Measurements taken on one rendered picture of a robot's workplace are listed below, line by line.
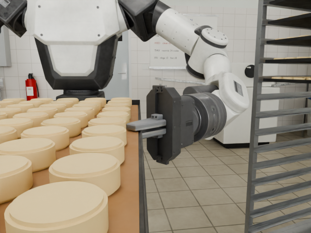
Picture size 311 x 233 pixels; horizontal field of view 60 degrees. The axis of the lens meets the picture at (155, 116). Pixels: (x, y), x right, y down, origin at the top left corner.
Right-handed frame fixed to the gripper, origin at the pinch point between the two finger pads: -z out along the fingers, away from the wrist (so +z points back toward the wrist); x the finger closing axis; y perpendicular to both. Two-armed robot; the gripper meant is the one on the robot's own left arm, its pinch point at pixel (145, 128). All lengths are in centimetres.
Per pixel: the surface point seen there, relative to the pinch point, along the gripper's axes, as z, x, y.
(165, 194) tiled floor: 145, -100, -115
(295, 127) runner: 133, -22, -12
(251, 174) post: 106, -45, -25
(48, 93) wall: 173, -24, -373
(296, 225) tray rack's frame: 143, -86, -9
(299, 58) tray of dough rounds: 100, 14, -5
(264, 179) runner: 114, -49, -20
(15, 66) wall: 138, 16, -402
